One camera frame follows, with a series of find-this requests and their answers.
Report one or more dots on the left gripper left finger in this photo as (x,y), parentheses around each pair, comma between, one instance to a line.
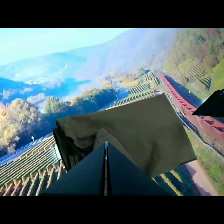
(85,176)

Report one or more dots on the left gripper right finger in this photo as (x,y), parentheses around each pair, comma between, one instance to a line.
(130,178)

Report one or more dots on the olive green garment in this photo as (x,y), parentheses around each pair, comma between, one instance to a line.
(146,133)

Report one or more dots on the black garment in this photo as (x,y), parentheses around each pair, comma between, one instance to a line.
(211,106)

